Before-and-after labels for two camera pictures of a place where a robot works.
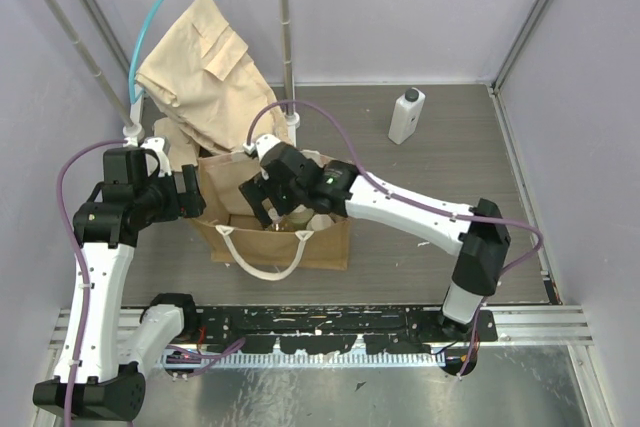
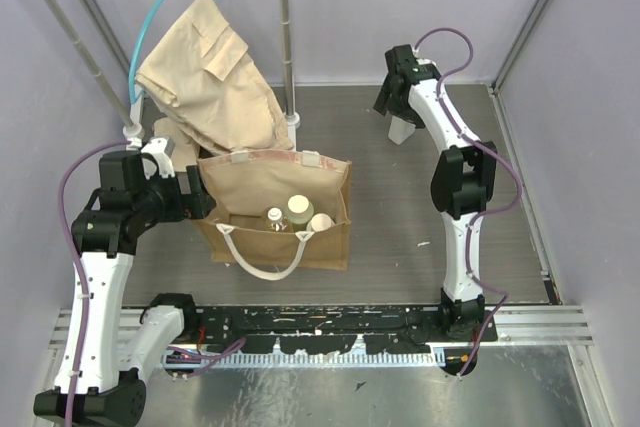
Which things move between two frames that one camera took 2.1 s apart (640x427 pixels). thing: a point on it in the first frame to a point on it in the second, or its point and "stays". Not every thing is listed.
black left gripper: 189,191 stays
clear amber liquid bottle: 282,223 stays
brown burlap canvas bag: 238,235 stays
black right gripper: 252,191 to 387,102
